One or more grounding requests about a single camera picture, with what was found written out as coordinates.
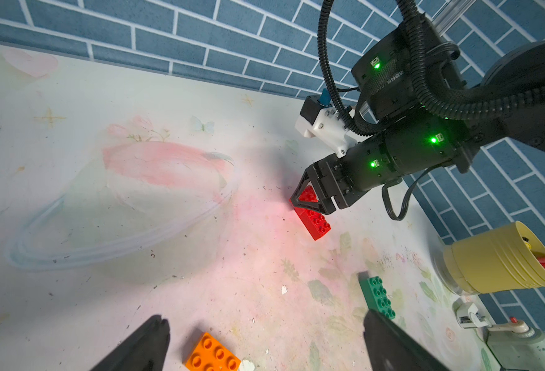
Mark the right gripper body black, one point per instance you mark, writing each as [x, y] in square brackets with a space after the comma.
[409, 146]

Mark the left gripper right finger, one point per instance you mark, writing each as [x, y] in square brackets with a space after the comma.
[390, 348]

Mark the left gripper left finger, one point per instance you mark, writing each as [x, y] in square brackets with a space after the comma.
[145, 349]

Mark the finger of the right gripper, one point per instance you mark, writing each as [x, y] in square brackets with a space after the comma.
[312, 176]

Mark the red lego brick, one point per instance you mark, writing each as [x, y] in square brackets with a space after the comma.
[315, 222]

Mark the green long lego brick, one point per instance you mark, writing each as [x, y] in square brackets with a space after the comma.
[376, 297]

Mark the orange lego brick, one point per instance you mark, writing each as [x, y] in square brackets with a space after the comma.
[210, 355]

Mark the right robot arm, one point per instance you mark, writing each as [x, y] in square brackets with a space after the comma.
[429, 94]

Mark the white small clip device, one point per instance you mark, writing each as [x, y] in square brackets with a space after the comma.
[471, 315]

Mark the yellow pen cup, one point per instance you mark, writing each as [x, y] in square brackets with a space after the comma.
[508, 258]

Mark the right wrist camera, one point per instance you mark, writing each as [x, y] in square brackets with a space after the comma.
[319, 119]

